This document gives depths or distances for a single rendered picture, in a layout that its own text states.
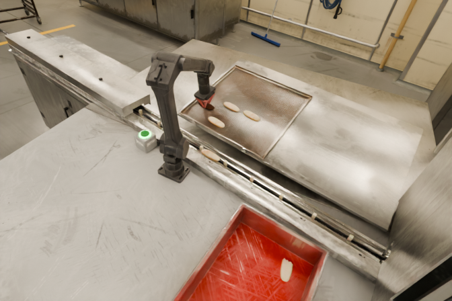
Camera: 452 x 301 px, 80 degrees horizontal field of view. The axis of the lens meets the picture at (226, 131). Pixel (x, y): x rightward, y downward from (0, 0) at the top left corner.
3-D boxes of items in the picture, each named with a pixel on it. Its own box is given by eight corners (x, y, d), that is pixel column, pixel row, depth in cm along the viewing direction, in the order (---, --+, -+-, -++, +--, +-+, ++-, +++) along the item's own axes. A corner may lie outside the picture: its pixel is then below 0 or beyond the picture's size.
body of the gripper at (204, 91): (216, 90, 138) (215, 78, 133) (204, 101, 133) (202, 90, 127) (205, 86, 141) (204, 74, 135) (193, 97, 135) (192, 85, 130)
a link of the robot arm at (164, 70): (136, 71, 79) (169, 78, 78) (157, 46, 88) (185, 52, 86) (161, 157, 114) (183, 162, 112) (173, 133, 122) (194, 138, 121)
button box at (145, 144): (136, 151, 131) (132, 134, 124) (148, 143, 136) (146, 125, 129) (147, 159, 128) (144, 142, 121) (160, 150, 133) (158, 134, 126)
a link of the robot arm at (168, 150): (163, 163, 114) (175, 166, 113) (161, 146, 107) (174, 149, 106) (172, 149, 120) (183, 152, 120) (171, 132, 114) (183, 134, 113)
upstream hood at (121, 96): (9, 46, 190) (3, 33, 185) (35, 38, 202) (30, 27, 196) (124, 119, 139) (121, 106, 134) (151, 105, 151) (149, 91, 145)
